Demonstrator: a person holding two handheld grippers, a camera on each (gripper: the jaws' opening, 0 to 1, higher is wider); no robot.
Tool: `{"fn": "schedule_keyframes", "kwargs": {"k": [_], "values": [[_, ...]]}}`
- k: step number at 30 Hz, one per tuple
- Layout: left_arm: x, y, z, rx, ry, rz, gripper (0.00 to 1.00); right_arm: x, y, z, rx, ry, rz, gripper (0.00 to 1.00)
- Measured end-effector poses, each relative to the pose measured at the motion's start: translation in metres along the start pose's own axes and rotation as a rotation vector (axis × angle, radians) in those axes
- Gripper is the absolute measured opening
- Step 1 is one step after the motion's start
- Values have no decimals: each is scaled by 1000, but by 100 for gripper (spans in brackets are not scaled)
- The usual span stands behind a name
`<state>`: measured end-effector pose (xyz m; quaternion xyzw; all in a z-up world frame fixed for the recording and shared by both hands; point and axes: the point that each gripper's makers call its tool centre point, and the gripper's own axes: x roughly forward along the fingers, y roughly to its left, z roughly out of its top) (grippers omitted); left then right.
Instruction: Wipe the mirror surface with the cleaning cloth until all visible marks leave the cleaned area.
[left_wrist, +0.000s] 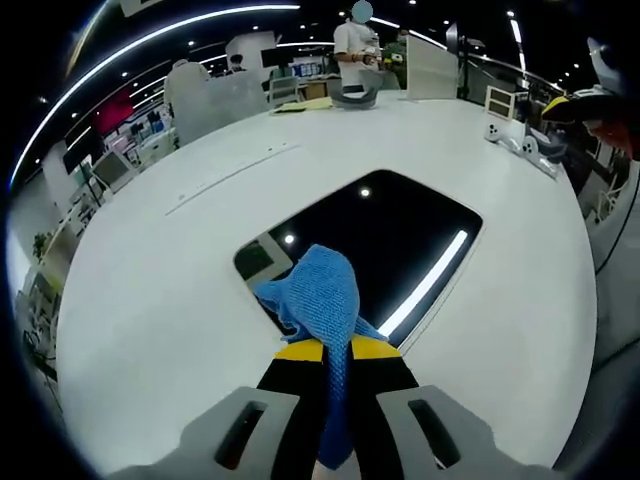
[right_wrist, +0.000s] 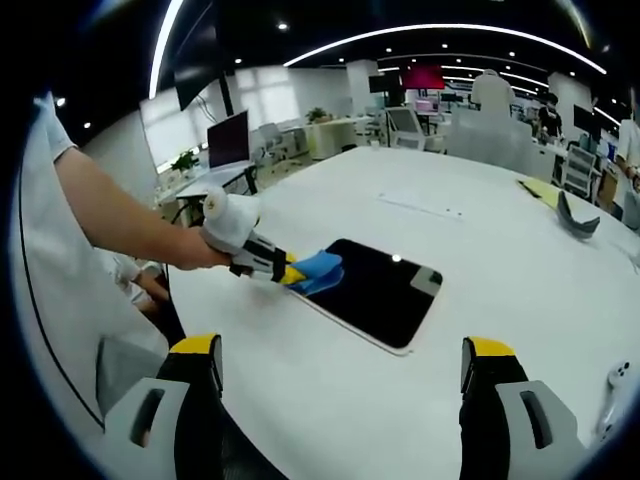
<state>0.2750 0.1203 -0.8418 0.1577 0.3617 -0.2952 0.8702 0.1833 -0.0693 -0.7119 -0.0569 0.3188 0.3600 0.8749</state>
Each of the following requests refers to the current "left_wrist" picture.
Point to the frosted desk partition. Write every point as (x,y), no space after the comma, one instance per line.
(235,100)

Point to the curved ceiling light strip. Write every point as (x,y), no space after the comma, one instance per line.
(260,11)

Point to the small white shelf box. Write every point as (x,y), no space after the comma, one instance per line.
(500,102)

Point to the white office chair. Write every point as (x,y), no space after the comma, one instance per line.
(112,170)
(283,89)

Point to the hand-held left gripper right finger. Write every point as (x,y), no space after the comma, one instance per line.
(395,425)

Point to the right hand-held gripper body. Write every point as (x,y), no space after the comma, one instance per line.
(607,70)

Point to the black monitor on stand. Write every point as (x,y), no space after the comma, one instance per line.
(77,150)

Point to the grey curved headband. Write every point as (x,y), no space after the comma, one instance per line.
(352,100)

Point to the green potted plant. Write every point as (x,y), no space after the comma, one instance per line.
(42,245)

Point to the yellow-green paper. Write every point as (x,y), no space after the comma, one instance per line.
(305,105)

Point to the blue cleaning cloth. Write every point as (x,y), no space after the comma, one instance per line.
(325,295)

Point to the white standing partition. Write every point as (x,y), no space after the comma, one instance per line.
(430,70)

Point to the black tablet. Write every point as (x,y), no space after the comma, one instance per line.
(400,235)

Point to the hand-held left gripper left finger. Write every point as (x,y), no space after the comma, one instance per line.
(280,420)

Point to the red display screen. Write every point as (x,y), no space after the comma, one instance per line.
(115,112)

